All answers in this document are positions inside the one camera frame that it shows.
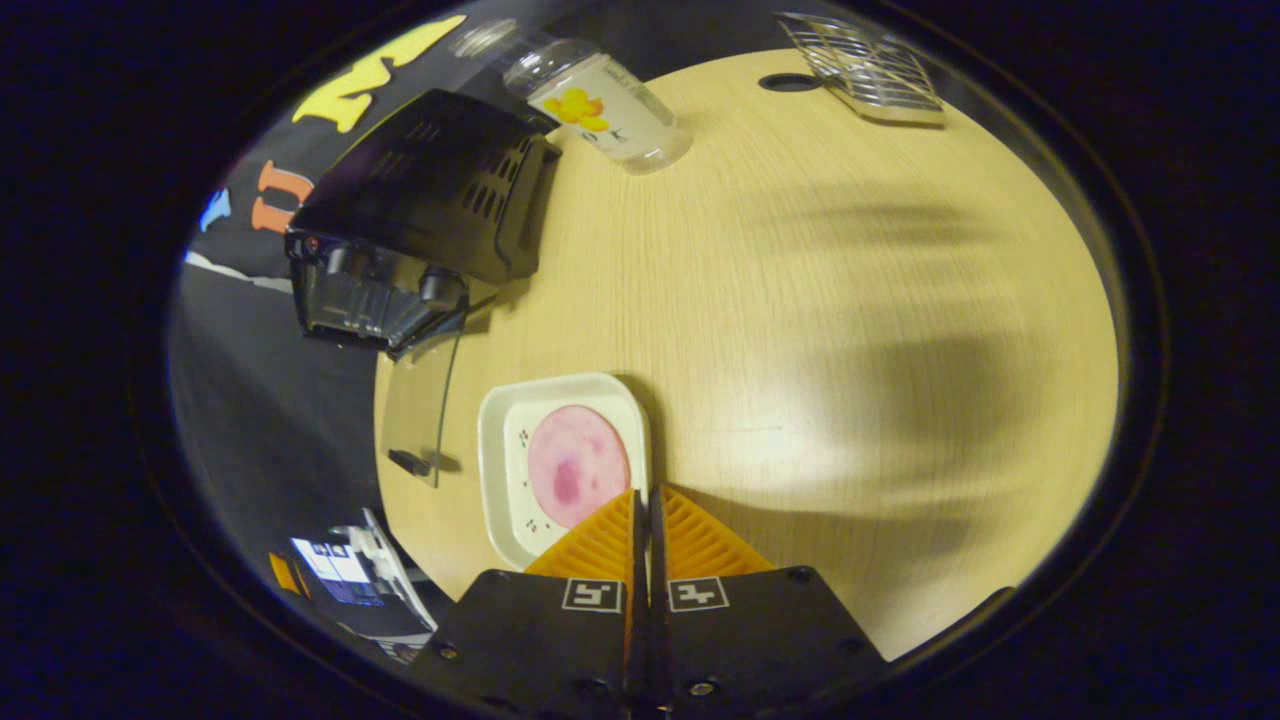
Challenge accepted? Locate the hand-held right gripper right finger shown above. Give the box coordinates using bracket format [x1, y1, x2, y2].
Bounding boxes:
[650, 485, 891, 720]

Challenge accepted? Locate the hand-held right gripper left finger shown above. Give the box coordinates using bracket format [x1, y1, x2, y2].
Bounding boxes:
[415, 488, 641, 720]

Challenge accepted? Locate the pink ham slice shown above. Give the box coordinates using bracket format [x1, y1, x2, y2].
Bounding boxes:
[527, 405, 632, 529]

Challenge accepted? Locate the white square plate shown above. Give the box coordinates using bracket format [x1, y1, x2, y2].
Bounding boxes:
[478, 372, 653, 571]

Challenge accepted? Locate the black electric oven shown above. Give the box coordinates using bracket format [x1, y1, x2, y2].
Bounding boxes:
[285, 90, 563, 491]

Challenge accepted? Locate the white and blue box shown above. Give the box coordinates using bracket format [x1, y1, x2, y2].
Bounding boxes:
[268, 508, 438, 663]

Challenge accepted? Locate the clear glass bottle yellow label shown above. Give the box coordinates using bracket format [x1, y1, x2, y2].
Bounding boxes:
[450, 18, 693, 176]

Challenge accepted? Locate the wire mesh cutlery holder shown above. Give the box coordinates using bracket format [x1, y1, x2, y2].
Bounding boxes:
[775, 10, 946, 126]

